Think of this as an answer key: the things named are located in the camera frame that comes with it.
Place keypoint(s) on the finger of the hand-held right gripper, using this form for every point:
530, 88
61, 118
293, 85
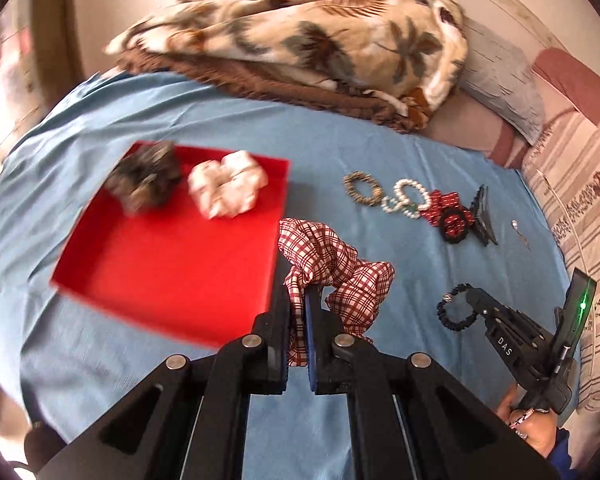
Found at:
485, 307

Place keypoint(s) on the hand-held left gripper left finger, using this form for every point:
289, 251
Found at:
276, 345

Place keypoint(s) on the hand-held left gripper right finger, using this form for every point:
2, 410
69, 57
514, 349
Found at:
311, 345

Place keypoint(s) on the black hair claw clip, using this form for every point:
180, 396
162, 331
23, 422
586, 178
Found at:
482, 217

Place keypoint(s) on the red checked scrunchie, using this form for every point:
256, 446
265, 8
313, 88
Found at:
325, 255

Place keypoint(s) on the red polka dot scrunchie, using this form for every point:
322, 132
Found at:
437, 207

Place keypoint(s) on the red tray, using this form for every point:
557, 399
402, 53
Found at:
170, 260

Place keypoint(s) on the person's right hand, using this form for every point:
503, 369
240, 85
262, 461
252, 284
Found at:
530, 432

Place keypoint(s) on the small metal hair pin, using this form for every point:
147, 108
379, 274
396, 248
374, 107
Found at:
517, 230

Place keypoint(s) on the blue bed sheet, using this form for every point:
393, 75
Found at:
405, 280

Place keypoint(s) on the floral striped cloth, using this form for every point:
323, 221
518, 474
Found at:
580, 185

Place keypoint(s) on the white patterned scrunchie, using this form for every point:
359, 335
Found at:
225, 185

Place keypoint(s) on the dark patterned scrunchie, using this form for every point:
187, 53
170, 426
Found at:
145, 175

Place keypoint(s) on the grey pillow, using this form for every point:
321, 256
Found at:
500, 80

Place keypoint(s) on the pink striped bed cover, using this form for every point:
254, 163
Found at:
575, 75

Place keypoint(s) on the brown blanket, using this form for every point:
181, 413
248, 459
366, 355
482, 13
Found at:
260, 82

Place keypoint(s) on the palm print blanket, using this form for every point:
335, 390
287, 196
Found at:
305, 35

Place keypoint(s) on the window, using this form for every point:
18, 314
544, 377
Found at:
10, 75

